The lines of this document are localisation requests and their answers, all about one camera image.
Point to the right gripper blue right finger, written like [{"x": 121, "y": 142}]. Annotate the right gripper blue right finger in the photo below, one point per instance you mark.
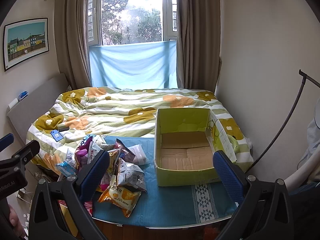
[{"x": 264, "y": 208}]

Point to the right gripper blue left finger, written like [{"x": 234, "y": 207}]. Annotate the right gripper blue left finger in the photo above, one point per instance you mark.
[{"x": 46, "y": 218}]

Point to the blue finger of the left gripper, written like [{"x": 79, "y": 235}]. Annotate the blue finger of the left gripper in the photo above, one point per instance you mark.
[
  {"x": 22, "y": 157},
  {"x": 6, "y": 141}
]

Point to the light blue small packet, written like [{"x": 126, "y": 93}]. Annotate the light blue small packet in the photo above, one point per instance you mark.
[{"x": 67, "y": 168}]

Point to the orange snack bag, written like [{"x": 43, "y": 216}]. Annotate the orange snack bag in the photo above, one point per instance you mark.
[{"x": 120, "y": 196}]

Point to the grey Oishi snack bag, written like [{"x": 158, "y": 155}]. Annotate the grey Oishi snack bag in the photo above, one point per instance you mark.
[{"x": 130, "y": 174}]

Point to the dark red chocolate snack bag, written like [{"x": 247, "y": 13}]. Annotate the dark red chocolate snack bag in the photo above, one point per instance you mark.
[{"x": 125, "y": 154}]

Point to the clear white packet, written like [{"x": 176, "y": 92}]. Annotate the clear white packet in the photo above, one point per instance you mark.
[{"x": 140, "y": 156}]

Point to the purple snack bag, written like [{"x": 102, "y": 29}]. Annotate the purple snack bag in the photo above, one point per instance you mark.
[{"x": 81, "y": 153}]

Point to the person's left hand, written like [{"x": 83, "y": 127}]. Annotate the person's left hand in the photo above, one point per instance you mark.
[{"x": 17, "y": 226}]

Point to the blue tag card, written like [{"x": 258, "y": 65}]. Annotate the blue tag card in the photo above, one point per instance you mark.
[{"x": 57, "y": 136}]

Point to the grey headboard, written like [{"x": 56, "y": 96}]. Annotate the grey headboard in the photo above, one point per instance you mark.
[{"x": 38, "y": 102}]

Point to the black remote on bed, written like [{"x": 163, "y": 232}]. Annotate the black remote on bed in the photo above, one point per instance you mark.
[{"x": 63, "y": 129}]

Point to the blue white item on headboard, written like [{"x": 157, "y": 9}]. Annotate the blue white item on headboard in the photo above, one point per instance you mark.
[{"x": 23, "y": 95}]

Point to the floral duvet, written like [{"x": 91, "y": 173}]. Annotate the floral duvet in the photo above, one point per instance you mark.
[{"x": 126, "y": 113}]

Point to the teal patterned tablecloth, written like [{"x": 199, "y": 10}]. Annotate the teal patterned tablecloth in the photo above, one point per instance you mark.
[{"x": 168, "y": 207}]

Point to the framed town picture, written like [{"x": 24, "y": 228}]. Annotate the framed town picture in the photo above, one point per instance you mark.
[{"x": 23, "y": 40}]

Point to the green cardboard box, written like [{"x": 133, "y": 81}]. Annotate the green cardboard box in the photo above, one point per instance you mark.
[{"x": 185, "y": 142}]

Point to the black lamp stand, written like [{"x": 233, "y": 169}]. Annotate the black lamp stand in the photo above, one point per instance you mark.
[{"x": 305, "y": 77}]

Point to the light blue hanging cloth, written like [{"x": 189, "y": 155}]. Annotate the light blue hanging cloth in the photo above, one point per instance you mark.
[{"x": 150, "y": 65}]

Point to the left brown curtain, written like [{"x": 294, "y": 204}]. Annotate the left brown curtain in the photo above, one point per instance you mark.
[{"x": 71, "y": 41}]

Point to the brown curtain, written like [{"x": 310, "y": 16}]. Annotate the brown curtain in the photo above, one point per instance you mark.
[
  {"x": 71, "y": 41},
  {"x": 198, "y": 44}
]

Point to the window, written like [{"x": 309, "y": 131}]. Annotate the window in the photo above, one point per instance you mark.
[{"x": 116, "y": 22}]

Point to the right brown curtain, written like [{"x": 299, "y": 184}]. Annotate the right brown curtain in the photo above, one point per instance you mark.
[{"x": 198, "y": 44}]

